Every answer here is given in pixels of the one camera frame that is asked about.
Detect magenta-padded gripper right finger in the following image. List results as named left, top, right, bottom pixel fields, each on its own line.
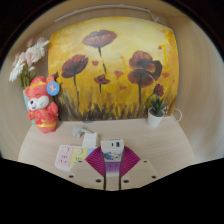
left=119, top=145, right=159, bottom=191

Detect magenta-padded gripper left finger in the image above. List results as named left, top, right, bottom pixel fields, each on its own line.
left=68, top=145, right=108, bottom=191

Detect white pastel-coloured power strip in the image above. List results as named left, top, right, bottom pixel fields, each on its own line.
left=54, top=144, right=121, bottom=178

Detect small plant in white pot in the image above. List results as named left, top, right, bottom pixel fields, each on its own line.
left=147, top=94, right=167, bottom=129

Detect red and white plush toy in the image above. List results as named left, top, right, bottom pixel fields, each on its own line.
left=24, top=75, right=61, bottom=134

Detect pale blue flower vase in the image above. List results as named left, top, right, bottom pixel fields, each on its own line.
left=22, top=87, right=36, bottom=124

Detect yellow poppy flower painting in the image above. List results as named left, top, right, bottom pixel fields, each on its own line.
left=47, top=16, right=180, bottom=122

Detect pink and white flower bouquet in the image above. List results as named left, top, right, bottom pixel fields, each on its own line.
left=8, top=36, right=51, bottom=88

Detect white light bar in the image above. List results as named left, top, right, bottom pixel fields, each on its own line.
left=53, top=3, right=158, bottom=24

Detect white power plug with cable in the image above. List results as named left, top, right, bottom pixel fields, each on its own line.
left=72, top=124, right=98, bottom=149

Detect thin white cable loop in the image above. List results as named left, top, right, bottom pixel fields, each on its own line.
left=164, top=107, right=183, bottom=124

